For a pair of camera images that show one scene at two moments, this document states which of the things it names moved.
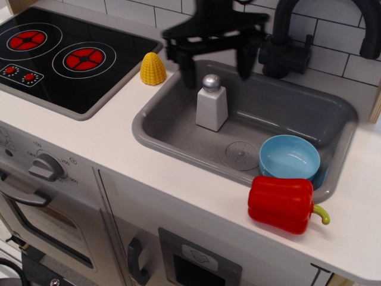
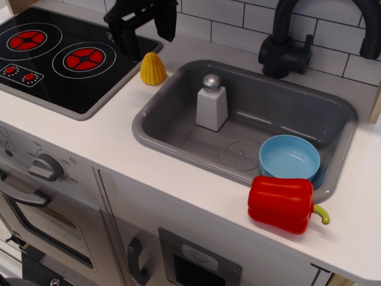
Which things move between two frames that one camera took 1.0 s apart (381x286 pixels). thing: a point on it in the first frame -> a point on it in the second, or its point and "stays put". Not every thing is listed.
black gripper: (216, 27) -> (122, 32)
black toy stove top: (67, 65) stays put
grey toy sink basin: (258, 108) stays put
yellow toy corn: (152, 70) stays put
